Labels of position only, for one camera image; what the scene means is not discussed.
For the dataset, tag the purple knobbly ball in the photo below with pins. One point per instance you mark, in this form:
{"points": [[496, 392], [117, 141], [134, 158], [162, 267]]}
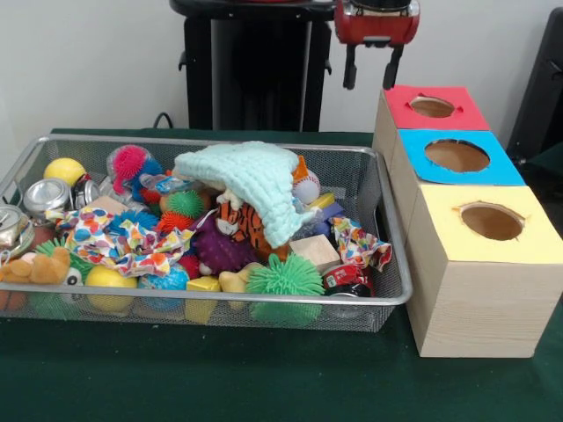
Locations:
{"points": [[220, 250]]}

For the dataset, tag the yellow ball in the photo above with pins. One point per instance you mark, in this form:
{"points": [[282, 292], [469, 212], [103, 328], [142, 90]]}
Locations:
{"points": [[63, 171]]}

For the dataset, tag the plain wooden block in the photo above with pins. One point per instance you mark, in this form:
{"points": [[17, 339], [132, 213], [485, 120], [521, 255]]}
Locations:
{"points": [[316, 250]]}

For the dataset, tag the colourful dotted cloth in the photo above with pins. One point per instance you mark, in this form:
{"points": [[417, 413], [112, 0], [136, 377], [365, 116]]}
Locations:
{"points": [[132, 250], [356, 244]]}

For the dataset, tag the orange striped tiger plush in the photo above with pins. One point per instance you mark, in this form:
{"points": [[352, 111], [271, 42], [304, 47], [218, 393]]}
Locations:
{"points": [[246, 224]]}

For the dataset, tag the silver drink can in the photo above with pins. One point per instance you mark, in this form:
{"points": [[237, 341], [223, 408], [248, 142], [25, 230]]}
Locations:
{"points": [[46, 195]]}

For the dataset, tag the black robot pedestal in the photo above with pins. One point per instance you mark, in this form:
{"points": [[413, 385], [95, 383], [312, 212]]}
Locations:
{"points": [[255, 66]]}

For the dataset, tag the shallow silver mesh bin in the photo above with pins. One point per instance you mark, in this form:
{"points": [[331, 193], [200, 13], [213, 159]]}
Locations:
{"points": [[79, 149]]}

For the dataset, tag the dark green cloth side table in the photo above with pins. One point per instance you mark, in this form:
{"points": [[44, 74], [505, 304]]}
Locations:
{"points": [[550, 160]]}

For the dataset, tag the wooden box with three holes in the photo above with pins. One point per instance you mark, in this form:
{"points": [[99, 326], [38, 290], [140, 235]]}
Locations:
{"points": [[475, 307]]}

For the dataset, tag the brown plush toy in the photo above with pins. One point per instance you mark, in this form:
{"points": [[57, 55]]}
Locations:
{"points": [[44, 268]]}

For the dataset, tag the dark green table cloth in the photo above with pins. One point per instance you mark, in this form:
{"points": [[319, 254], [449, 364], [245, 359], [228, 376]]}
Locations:
{"points": [[220, 378]]}

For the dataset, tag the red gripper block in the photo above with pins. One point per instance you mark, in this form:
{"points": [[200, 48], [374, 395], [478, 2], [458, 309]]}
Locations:
{"points": [[376, 26]]}

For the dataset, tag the green spiky rubber ball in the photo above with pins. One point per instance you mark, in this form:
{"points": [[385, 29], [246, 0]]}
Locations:
{"points": [[283, 277]]}

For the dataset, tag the mint green knitted cloth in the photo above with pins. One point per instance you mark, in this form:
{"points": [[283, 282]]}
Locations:
{"points": [[250, 176]]}

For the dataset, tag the black office chair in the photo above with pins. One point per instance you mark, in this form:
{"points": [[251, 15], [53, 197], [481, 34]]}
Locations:
{"points": [[541, 88]]}

